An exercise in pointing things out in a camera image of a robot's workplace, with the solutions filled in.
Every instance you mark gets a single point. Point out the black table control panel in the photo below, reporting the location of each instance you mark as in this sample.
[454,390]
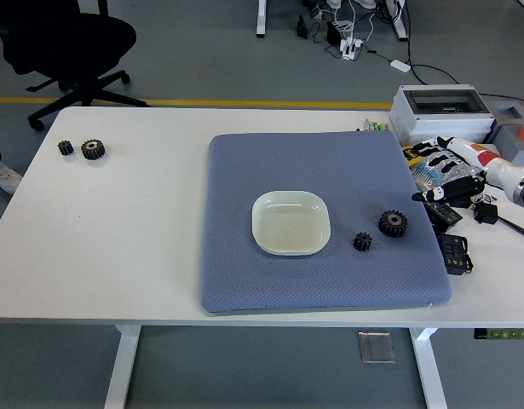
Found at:
[504,334]

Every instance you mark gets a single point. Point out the blue-grey quilted mat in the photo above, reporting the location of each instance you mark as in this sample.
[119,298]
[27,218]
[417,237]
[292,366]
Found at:
[266,162]

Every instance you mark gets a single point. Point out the large black gear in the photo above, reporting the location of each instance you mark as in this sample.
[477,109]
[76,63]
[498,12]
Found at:
[387,225]
[93,150]

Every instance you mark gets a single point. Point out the white background desk leg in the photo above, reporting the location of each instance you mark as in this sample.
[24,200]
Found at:
[261,17]
[399,21]

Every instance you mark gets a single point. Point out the white power strip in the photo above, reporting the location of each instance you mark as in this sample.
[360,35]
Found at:
[351,47]

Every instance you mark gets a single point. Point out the white floor adapter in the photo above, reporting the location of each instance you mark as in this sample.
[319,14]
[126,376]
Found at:
[400,65]

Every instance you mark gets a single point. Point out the metal floor plate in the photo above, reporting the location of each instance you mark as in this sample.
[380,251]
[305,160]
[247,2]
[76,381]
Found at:
[376,347]

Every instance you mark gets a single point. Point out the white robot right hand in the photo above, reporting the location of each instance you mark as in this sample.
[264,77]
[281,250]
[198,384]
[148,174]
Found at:
[496,168]

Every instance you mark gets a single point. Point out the person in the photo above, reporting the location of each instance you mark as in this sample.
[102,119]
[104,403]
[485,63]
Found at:
[4,176]

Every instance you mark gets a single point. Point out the black floor power box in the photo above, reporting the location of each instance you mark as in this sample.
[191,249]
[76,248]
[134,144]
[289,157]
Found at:
[333,32]

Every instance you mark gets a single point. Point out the grey block housing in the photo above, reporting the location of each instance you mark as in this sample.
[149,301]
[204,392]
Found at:
[510,140]

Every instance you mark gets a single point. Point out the black digital controller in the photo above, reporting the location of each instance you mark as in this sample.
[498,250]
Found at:
[455,253]
[447,213]

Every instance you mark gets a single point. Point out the black office chair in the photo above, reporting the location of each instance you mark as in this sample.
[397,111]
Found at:
[65,38]

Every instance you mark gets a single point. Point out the grey electrical enclosure box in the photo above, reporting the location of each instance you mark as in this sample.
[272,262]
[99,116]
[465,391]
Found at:
[436,123]

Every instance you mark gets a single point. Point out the green white pens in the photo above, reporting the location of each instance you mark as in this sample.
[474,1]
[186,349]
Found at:
[376,125]

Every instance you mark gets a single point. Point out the small black gear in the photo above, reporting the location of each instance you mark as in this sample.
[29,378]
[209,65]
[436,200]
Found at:
[363,242]
[65,148]

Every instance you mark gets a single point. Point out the black plug adapter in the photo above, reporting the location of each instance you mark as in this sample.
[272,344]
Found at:
[486,214]

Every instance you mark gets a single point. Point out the white table leg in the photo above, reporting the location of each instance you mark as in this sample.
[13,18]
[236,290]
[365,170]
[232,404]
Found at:
[123,366]
[430,370]

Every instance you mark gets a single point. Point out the black thin rod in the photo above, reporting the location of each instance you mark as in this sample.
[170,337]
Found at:
[517,228]

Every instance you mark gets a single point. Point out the white square dish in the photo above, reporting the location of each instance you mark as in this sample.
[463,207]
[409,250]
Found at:
[287,226]

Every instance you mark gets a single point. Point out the clear plastic parts bag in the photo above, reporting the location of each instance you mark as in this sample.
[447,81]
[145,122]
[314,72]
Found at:
[425,176]

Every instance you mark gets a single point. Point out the yellow black packet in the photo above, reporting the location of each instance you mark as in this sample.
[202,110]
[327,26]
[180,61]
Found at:
[408,153]

